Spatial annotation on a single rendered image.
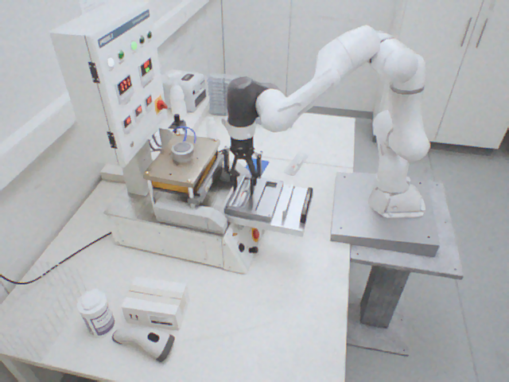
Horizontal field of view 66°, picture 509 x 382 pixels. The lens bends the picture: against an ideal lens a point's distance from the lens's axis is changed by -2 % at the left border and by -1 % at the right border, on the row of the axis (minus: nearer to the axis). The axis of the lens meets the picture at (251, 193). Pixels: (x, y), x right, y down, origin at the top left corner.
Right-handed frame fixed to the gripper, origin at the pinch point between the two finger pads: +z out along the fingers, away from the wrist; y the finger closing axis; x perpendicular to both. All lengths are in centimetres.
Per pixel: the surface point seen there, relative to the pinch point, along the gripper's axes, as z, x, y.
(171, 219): 6.9, -16.4, -21.5
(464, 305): 105, 49, 111
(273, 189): 5.1, 5.4, 9.5
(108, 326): 24, -51, -30
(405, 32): 8, 203, 61
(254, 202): 3.5, -4.8, 5.0
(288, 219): 6.2, -7.3, 17.6
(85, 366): 27, -63, -32
